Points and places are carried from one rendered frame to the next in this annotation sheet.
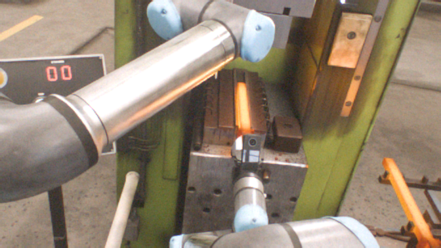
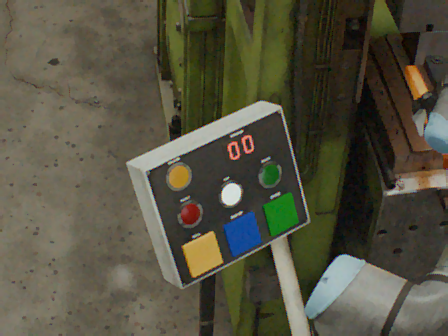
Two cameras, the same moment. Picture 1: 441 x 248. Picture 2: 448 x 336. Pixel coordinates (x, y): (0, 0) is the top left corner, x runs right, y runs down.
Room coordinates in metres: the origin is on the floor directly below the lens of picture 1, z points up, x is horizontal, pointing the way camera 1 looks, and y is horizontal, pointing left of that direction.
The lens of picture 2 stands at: (-0.47, 0.65, 2.66)
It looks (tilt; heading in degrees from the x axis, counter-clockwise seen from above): 47 degrees down; 353
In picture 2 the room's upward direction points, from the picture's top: 3 degrees clockwise
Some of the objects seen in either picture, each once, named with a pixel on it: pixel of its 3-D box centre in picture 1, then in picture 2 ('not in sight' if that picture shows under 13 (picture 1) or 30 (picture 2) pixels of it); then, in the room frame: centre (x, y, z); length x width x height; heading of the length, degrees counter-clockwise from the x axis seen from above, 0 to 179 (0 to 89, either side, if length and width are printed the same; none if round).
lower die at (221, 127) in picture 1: (233, 103); (407, 98); (1.30, -0.02, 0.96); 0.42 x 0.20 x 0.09; 5
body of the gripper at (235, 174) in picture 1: (247, 174); not in sight; (0.86, -0.08, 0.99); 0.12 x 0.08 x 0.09; 5
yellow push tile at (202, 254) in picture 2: not in sight; (201, 254); (0.80, 0.54, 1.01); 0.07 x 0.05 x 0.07; 120
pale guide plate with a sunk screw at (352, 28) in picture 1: (348, 41); not in sight; (1.24, -0.34, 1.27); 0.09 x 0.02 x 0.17; 95
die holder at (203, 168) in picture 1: (237, 159); (409, 164); (1.31, -0.08, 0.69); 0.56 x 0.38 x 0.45; 5
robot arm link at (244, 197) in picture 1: (250, 215); not in sight; (0.71, -0.09, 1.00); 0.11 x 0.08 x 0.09; 5
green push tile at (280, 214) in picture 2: not in sight; (279, 214); (0.90, 0.36, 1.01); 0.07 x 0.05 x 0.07; 120
